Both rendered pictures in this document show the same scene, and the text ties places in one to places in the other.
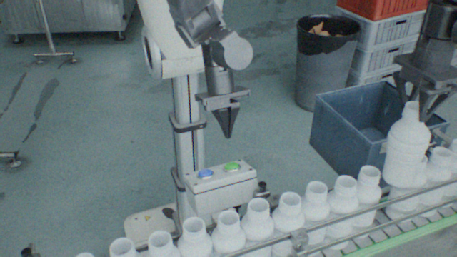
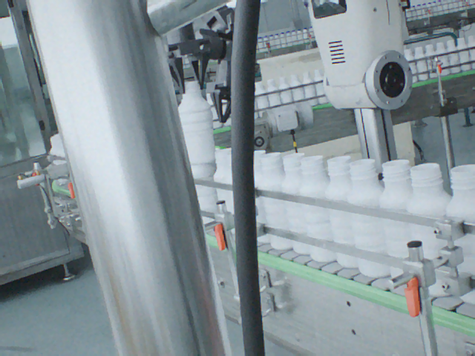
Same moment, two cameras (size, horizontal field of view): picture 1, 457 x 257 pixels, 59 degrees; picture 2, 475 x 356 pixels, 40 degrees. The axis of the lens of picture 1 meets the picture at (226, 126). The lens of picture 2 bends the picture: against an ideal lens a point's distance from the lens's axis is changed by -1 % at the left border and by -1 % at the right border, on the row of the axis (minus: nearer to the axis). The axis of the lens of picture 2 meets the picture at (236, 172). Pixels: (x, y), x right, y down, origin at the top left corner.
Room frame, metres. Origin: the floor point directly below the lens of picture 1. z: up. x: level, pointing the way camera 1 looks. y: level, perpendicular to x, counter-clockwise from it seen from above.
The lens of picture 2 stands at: (0.50, -1.65, 1.36)
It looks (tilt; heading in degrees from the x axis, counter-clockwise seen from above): 11 degrees down; 84
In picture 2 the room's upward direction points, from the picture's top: 12 degrees counter-clockwise
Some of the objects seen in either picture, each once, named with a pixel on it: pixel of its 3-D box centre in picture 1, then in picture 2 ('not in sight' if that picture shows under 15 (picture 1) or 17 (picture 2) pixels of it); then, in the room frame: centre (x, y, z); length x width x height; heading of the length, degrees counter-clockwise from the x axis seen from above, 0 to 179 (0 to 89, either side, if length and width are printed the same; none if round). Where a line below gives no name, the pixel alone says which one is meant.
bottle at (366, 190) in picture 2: not in sight; (371, 217); (0.78, -0.78, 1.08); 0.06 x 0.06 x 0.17
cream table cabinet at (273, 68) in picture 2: not in sight; (336, 113); (2.14, 4.03, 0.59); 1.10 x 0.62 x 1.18; 4
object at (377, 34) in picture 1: (379, 21); not in sight; (3.05, -1.19, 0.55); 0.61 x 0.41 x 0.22; 119
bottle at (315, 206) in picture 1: (311, 218); not in sight; (0.54, -0.17, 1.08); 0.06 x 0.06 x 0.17
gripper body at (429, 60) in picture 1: (433, 54); (179, 33); (0.60, -0.33, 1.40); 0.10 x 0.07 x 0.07; 22
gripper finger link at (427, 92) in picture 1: (424, 94); (184, 69); (0.59, -0.34, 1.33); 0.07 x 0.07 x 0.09; 22
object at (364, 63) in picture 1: (373, 47); not in sight; (3.05, -1.19, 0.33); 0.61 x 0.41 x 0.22; 118
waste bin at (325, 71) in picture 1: (323, 65); not in sight; (2.75, -0.72, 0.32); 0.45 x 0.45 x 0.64
